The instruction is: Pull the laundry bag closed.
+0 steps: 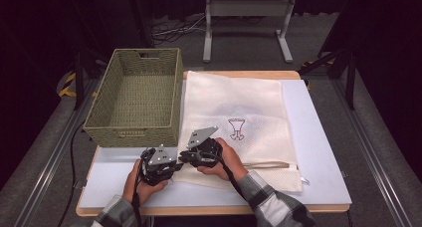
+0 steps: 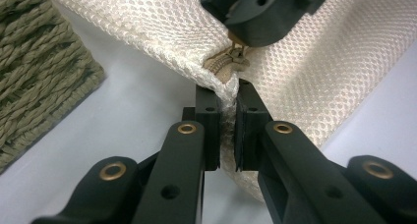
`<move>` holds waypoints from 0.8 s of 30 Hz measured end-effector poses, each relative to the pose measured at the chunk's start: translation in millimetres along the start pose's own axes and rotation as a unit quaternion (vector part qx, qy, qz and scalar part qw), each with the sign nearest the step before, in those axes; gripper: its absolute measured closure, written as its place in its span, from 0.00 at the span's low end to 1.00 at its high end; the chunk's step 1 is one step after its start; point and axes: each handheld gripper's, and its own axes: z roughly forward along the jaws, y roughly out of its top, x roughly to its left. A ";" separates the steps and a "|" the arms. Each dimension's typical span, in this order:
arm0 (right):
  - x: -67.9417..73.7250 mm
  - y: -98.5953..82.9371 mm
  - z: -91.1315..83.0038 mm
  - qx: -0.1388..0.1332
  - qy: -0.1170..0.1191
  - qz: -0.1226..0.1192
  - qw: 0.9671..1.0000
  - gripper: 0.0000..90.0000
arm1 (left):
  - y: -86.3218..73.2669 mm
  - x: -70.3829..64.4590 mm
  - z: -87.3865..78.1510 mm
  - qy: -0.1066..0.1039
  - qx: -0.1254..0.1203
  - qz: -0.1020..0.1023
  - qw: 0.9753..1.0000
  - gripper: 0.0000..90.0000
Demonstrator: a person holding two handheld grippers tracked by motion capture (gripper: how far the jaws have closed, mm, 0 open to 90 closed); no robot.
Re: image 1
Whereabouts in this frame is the bundle of floor cables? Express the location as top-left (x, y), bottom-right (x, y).
top-left (150, 14), bottom-right (208, 44)

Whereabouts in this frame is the cream mesh laundry bag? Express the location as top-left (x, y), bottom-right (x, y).
top-left (172, 71), bottom-right (312, 192)

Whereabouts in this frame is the black stand frame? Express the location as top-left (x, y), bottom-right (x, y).
top-left (298, 47), bottom-right (357, 111)

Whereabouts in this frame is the wooden table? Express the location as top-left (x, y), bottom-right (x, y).
top-left (75, 70), bottom-right (351, 217)

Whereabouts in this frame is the grey metal stand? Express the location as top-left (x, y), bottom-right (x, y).
top-left (202, 0), bottom-right (298, 64)

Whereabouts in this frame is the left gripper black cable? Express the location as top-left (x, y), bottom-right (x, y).
top-left (131, 166), bottom-right (143, 227)

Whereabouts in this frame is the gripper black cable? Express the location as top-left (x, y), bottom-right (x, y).
top-left (131, 166), bottom-right (143, 227)
top-left (212, 153), bottom-right (247, 201)

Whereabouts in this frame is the black floor cable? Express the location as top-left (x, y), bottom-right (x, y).
top-left (57, 120), bottom-right (86, 227)

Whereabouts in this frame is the person's left hand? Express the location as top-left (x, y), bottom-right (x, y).
top-left (122, 159), bottom-right (169, 206)

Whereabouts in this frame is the person's right hand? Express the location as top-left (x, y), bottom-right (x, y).
top-left (197, 136), bottom-right (248, 181)

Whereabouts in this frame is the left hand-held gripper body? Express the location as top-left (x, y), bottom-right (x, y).
top-left (138, 144), bottom-right (183, 187)

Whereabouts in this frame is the yellow black striped tape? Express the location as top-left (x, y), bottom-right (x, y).
top-left (59, 72), bottom-right (78, 98)

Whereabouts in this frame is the black stand post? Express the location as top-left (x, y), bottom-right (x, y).
top-left (74, 51), bottom-right (86, 111)

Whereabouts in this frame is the aluminium floor rail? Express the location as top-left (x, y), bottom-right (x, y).
top-left (331, 79), bottom-right (414, 227)
top-left (13, 77), bottom-right (101, 227)

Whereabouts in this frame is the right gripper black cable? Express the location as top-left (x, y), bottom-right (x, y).
top-left (212, 153), bottom-right (247, 201)

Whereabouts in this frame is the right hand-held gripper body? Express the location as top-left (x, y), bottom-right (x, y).
top-left (186, 125), bottom-right (223, 168)

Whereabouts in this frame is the green woven basket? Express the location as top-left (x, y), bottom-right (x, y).
top-left (83, 47), bottom-right (184, 148)

